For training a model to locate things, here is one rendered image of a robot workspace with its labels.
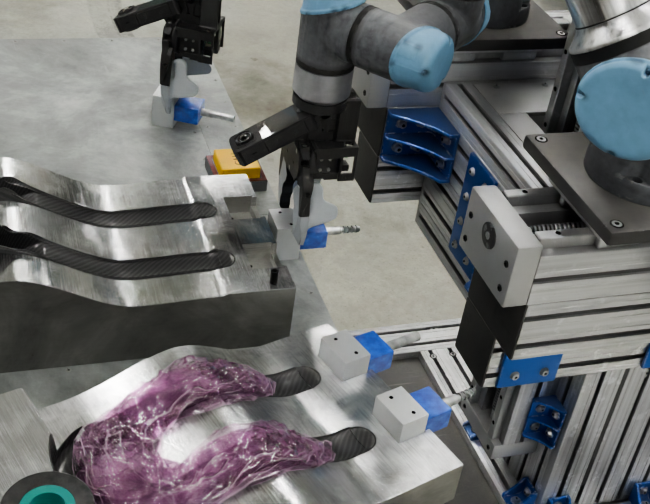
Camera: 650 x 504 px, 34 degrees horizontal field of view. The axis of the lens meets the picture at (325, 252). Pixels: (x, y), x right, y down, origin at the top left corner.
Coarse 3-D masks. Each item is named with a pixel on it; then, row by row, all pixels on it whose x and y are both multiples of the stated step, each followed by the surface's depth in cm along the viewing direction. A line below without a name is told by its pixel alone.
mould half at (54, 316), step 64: (64, 192) 138; (128, 192) 143; (192, 192) 144; (0, 256) 121; (128, 256) 132; (0, 320) 120; (64, 320) 123; (128, 320) 126; (192, 320) 128; (256, 320) 131
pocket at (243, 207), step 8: (232, 200) 145; (240, 200) 145; (248, 200) 146; (232, 208) 146; (240, 208) 146; (248, 208) 146; (256, 208) 146; (232, 216) 146; (240, 216) 146; (248, 216) 146; (256, 216) 144
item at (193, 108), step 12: (156, 96) 172; (156, 108) 173; (180, 108) 173; (192, 108) 173; (204, 108) 177; (156, 120) 175; (168, 120) 174; (180, 120) 174; (192, 120) 174; (228, 120) 174
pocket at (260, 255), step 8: (248, 248) 137; (256, 248) 137; (264, 248) 137; (272, 248) 137; (248, 256) 137; (256, 256) 138; (264, 256) 138; (272, 256) 137; (256, 264) 137; (264, 264) 138; (272, 264) 138; (280, 264) 136
